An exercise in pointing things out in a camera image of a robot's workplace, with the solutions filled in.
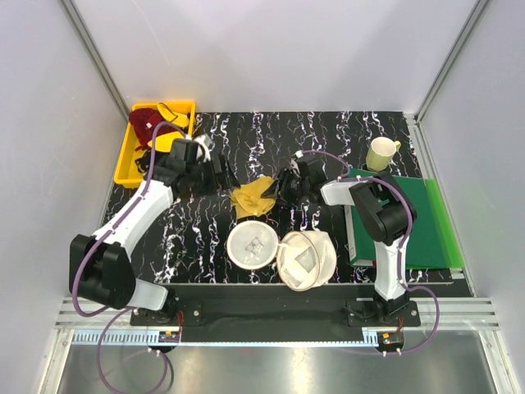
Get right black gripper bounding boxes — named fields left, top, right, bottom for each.
left=261, top=167, right=310, bottom=208

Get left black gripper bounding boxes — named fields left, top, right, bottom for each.
left=186, top=154, right=240, bottom=200

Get mustard yellow bra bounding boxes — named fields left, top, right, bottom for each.
left=230, top=176, right=276, bottom=219

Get white mesh laundry bag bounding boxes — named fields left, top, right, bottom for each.
left=226, top=221, right=337, bottom=291

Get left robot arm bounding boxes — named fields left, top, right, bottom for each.
left=69, top=139, right=240, bottom=325

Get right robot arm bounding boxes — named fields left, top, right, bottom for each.
left=261, top=151, right=417, bottom=326

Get bright yellow bra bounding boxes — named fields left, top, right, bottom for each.
left=145, top=101, right=195, bottom=153

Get black bra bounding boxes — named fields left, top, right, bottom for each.
left=135, top=149, right=152, bottom=178

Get dark red bra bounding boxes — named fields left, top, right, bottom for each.
left=129, top=108, right=165, bottom=151

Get yellow plastic bin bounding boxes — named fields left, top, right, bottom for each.
left=114, top=101, right=196, bottom=189

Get pale green mug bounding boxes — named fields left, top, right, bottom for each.
left=366, top=136, right=401, bottom=172

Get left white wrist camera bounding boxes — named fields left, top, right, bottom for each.
left=193, top=134, right=212, bottom=163

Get green ring binder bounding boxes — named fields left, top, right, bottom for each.
left=345, top=176, right=452, bottom=269

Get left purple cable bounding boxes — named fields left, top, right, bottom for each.
left=69, top=121, right=185, bottom=391

